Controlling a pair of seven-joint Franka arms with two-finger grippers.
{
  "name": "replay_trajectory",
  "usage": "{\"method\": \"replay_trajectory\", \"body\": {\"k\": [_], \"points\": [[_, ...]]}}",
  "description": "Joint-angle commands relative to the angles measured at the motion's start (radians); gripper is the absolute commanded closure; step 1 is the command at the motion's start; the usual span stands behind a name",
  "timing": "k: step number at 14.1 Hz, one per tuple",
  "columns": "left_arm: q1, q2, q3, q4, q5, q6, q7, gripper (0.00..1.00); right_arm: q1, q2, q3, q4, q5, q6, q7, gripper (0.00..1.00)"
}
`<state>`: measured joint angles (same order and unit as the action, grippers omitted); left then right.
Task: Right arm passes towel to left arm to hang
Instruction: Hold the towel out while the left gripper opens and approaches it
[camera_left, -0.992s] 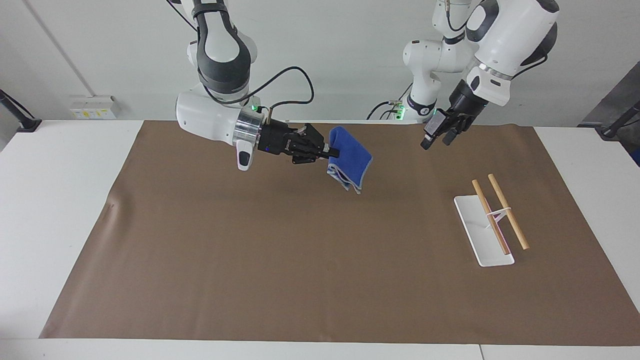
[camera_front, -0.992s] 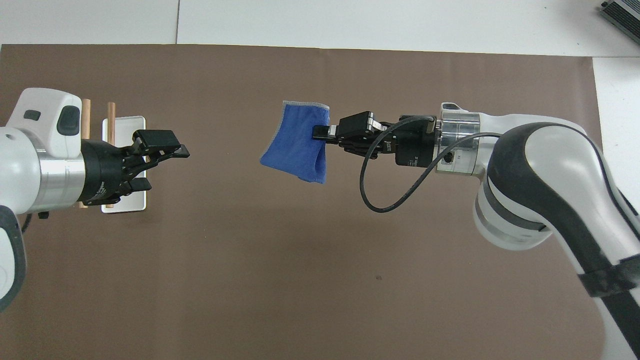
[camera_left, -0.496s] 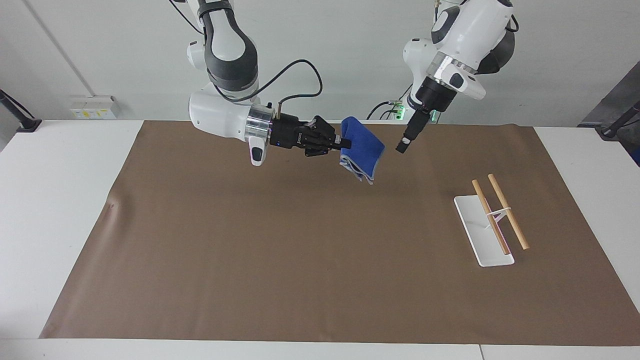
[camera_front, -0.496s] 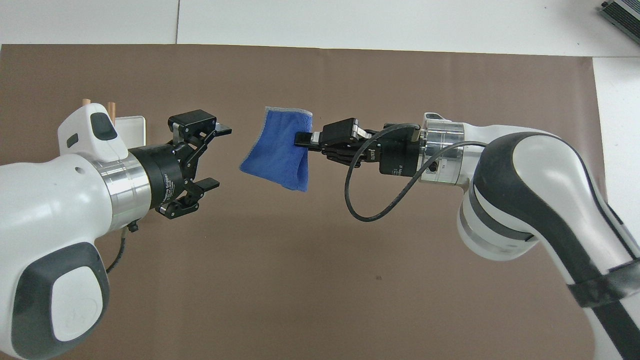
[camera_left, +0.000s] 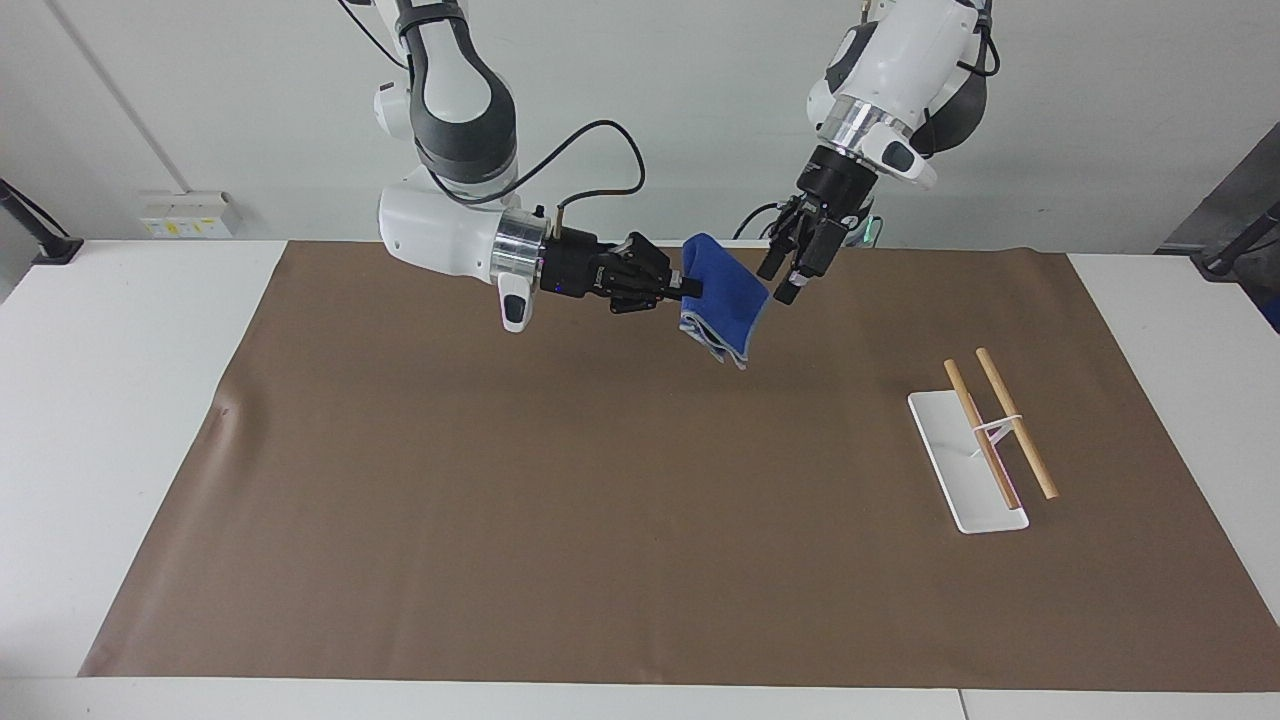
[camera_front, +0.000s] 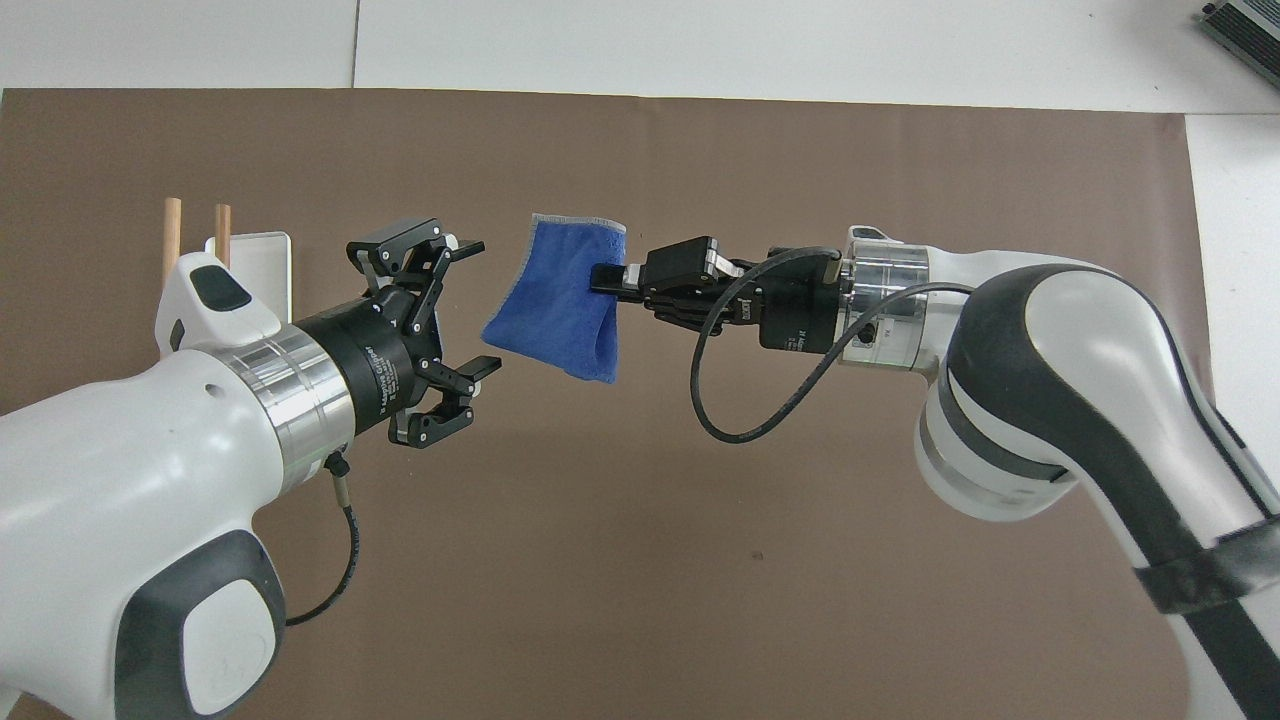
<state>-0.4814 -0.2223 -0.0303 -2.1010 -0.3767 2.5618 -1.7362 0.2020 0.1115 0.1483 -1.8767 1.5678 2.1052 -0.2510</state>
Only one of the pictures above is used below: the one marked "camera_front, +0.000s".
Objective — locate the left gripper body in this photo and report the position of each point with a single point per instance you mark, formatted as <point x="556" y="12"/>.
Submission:
<point x="375" y="350"/>

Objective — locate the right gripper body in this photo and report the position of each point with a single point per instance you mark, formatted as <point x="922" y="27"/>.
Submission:
<point x="800" y="305"/>

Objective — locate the blue towel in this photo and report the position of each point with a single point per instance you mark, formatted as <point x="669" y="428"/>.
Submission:
<point x="560" y="300"/>

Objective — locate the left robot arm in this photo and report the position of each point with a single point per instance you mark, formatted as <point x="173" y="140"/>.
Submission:
<point x="110" y="470"/>

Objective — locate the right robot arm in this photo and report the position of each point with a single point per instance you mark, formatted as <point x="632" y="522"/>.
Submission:
<point x="1050" y="370"/>

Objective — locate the wooden rod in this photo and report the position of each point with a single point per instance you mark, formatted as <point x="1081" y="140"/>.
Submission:
<point x="223" y="230"/>
<point x="172" y="235"/>

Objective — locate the grey metal device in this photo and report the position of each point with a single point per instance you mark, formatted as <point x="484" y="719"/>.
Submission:
<point x="1250" y="25"/>

